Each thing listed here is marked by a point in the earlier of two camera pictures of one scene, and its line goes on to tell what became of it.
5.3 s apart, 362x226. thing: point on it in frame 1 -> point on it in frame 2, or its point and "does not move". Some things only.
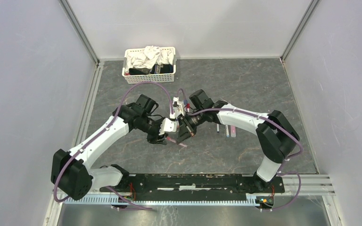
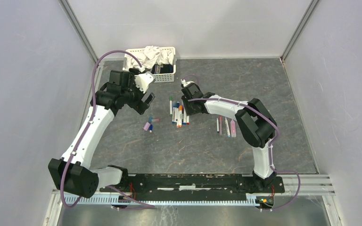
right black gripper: [186, 130] -> [188, 111]
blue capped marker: [227, 134] does not move
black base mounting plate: [194, 186] does not move
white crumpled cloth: [146, 58] does not move
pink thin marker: [174, 141] -> [220, 125]
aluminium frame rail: [292, 185] does not move
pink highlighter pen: [233, 130] does not move
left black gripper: [155, 138] -> [139, 105]
